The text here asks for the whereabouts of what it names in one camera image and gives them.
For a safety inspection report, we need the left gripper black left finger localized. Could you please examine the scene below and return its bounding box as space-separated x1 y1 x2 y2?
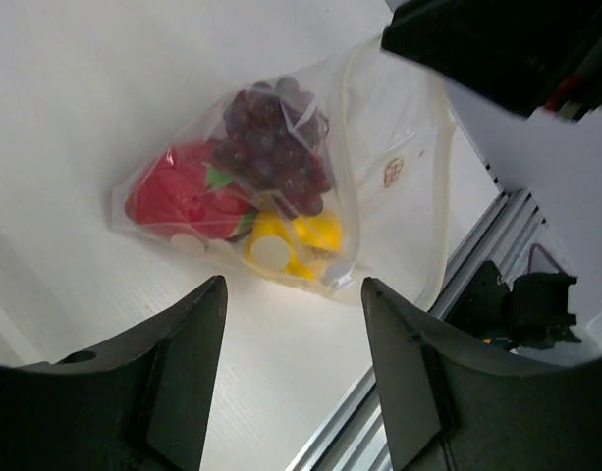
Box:
0 276 228 470

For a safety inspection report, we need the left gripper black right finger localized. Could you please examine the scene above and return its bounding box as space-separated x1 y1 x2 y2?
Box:
360 277 602 471

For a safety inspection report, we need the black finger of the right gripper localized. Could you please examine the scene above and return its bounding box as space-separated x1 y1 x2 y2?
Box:
381 0 602 118

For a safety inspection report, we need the yellow bell pepper toy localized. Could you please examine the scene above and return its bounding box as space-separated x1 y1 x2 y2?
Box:
244 209 343 280

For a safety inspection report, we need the red bell pepper toy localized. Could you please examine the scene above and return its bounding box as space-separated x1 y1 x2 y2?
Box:
124 141 220 232

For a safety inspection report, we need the clear zip top bag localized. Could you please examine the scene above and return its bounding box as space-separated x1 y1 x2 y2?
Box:
110 37 457 310

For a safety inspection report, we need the dark red grape bunch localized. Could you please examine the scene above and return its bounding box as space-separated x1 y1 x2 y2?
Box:
213 76 333 220

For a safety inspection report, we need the red dragon fruit toy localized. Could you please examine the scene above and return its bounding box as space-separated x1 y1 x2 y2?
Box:
184 161 257 240

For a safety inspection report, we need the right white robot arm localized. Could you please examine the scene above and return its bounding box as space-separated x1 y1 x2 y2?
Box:
381 1 602 352

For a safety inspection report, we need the aluminium mounting rail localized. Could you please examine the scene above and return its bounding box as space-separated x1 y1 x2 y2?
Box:
289 189 543 470

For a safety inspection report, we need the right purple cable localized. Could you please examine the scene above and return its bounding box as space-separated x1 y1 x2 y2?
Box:
525 242 562 274

